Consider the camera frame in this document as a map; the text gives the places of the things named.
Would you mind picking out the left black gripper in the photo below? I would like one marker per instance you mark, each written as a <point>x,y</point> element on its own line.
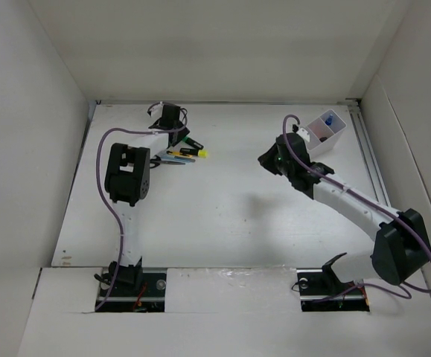
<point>183,133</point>

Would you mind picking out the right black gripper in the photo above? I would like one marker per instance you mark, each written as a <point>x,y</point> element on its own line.
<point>266,158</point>

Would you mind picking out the green highlighter marker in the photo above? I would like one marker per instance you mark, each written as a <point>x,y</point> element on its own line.
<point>192,143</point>

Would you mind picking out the orange highlighter marker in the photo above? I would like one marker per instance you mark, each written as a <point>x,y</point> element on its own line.
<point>317,131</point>

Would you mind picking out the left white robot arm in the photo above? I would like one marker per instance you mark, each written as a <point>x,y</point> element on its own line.
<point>127,182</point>

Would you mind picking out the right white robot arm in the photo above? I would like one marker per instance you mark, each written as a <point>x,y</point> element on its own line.
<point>398,241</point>

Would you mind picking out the yellow black utility knife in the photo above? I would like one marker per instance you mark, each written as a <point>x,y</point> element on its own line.
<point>179,154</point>

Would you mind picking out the white three-compartment container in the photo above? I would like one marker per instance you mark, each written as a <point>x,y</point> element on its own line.
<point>330,134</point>

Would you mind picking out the yellow highlighter marker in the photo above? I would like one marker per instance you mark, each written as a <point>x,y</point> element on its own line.
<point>194,152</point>

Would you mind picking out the black handled scissors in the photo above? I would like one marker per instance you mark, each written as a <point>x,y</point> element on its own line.
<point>157,161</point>

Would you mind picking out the aluminium side rail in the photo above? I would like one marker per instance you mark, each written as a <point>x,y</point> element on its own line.
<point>367,152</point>

